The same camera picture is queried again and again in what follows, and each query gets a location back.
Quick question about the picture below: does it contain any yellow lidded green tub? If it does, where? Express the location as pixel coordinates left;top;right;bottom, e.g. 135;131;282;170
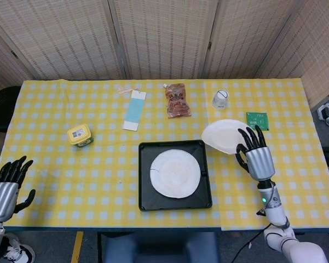
67;123;95;148

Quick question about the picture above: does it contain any white black sneaker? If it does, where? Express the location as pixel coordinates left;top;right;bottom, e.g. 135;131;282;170
0;232;36;263

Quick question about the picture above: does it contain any brown sauce pouch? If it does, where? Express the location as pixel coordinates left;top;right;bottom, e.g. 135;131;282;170
163;83;193;119

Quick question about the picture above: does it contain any black square plastic tray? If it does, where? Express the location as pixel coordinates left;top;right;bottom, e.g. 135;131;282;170
138;139;213;211

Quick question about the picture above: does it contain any white power adapter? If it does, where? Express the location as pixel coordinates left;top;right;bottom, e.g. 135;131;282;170
317;103;329;121

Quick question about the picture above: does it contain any white paper plate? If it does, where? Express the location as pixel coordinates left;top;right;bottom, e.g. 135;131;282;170
149;149;201;198
201;119;249;156

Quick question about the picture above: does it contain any black round stool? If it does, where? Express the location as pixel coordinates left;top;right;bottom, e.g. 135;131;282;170
0;86;22;133

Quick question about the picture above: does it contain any woven folding screen panel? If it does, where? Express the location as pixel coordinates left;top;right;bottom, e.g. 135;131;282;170
108;0;219;80
0;15;35;138
204;0;304;80
256;0;329;109
0;0;129;81

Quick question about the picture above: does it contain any clear plastic cup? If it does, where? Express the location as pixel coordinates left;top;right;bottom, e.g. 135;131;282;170
211;89;229;111

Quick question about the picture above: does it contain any green square sachet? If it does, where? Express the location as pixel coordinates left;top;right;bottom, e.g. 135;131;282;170
245;111;270;132

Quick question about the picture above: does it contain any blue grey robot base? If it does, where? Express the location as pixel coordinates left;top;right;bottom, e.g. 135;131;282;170
102;232;221;263

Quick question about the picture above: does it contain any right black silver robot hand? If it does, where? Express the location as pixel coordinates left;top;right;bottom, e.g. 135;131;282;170
235;125;276;182

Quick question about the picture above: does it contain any blue white tasselled bookmark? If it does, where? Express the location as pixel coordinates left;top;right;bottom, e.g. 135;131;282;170
118;87;148;132

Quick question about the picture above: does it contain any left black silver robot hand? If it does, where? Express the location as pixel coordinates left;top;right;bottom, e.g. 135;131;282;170
0;155;36;223

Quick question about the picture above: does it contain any yellow white checked tablecloth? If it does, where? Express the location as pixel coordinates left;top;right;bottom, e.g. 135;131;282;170
0;78;329;231

